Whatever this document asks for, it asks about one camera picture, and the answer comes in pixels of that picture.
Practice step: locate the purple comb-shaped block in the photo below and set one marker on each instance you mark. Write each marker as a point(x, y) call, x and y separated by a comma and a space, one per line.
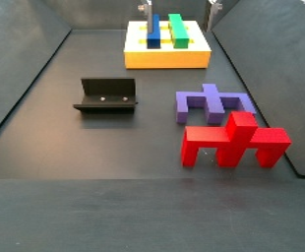
point(214, 102)

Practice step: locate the blue rectangular bar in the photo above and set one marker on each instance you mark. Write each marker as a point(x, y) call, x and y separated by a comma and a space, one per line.
point(153, 33)

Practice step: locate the yellow slotted board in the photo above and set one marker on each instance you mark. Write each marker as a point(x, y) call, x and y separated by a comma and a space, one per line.
point(165, 57)

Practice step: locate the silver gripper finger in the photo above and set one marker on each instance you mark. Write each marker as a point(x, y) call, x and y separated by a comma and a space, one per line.
point(215, 7)
point(145, 9)

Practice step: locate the red comb-shaped block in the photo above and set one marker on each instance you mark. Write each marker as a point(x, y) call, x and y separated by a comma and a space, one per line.
point(240, 134)

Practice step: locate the green rectangular bar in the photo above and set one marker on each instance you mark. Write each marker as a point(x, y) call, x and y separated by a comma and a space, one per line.
point(178, 31)

